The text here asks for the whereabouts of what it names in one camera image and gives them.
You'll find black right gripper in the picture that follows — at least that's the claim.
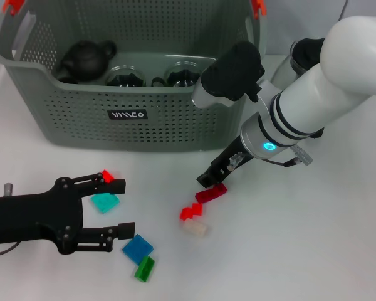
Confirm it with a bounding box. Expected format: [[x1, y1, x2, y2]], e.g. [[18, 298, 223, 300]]
[[196, 136, 255, 189]]

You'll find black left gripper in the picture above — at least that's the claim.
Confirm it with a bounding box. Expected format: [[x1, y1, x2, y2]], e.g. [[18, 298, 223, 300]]
[[0, 172, 136, 255]]

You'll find glass teacup black holder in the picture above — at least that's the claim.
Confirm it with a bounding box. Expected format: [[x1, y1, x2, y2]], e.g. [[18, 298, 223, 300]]
[[105, 64, 146, 88], [151, 61, 202, 89]]

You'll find grey perforated storage bin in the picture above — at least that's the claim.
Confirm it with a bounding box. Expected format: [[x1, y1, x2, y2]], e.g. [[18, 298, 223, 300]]
[[0, 0, 268, 154]]

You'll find dark red toy brick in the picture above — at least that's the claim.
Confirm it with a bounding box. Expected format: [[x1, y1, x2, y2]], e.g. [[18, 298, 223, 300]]
[[194, 182, 228, 204]]

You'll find teal toy brick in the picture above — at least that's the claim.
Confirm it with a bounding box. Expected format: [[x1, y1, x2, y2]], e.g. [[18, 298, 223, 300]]
[[90, 193, 120, 215]]

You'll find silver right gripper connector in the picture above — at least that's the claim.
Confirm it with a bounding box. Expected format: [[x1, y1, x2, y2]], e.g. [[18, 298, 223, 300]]
[[227, 152, 245, 172]]

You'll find red stepped toy brick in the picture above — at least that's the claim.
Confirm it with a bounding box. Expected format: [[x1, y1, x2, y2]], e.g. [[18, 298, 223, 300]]
[[179, 202, 204, 221]]

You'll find blue toy brick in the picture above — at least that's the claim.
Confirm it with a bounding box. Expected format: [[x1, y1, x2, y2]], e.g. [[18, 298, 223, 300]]
[[122, 233, 155, 263]]

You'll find clear translucent toy brick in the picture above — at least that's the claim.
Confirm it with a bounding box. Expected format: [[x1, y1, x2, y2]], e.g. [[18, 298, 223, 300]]
[[181, 220, 212, 238]]

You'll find green toy brick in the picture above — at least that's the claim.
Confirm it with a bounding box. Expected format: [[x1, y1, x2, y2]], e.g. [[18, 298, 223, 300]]
[[133, 255, 156, 283]]

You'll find dark clay teapot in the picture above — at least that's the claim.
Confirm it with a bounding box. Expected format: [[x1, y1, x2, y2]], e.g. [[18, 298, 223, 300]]
[[55, 40, 118, 85]]

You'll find dark left gripper cable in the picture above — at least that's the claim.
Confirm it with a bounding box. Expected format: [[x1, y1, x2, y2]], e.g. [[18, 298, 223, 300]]
[[0, 243, 19, 258]]

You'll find glass teapot black handle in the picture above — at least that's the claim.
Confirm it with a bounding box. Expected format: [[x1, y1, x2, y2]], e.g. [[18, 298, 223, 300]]
[[271, 37, 326, 139]]

